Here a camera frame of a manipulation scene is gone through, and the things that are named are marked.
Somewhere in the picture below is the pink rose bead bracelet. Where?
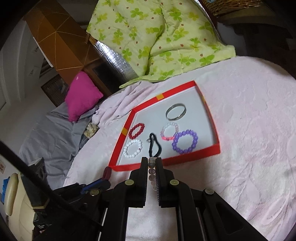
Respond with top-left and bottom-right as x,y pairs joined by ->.
147,157 -> 158,191

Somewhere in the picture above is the floral patterned cloth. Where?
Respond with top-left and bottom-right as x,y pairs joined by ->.
83,123 -> 99,139

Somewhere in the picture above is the grey bedsheet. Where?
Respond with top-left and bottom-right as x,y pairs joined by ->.
19,102 -> 98,190

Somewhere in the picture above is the red cardboard tray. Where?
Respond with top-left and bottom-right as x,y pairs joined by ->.
109,81 -> 220,171

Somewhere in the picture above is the magenta pillow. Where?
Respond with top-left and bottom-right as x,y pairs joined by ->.
65,71 -> 103,122

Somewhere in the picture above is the silver metal bangle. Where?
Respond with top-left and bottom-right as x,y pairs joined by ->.
165,103 -> 187,121

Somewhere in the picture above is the silver foil mat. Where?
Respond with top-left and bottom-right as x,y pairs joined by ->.
94,41 -> 138,83

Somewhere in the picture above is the orange wooden cabinet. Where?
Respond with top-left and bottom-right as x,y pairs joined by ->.
24,1 -> 111,96

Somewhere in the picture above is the green clover quilt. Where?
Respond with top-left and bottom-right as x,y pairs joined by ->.
87,1 -> 236,85

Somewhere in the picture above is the wicker basket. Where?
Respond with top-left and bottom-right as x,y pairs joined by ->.
200,0 -> 263,16

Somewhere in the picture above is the white bead bracelet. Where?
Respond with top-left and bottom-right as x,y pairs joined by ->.
122,138 -> 143,159

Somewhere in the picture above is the black strap with clasp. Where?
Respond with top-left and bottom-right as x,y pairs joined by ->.
146,133 -> 162,158

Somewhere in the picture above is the purple bead bracelet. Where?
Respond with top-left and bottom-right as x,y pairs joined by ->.
171,129 -> 199,155

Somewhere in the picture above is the pink clear bead bracelet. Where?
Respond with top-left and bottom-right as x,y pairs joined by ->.
160,122 -> 180,141

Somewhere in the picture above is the red bead bracelet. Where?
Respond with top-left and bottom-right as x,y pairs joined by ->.
128,122 -> 146,140

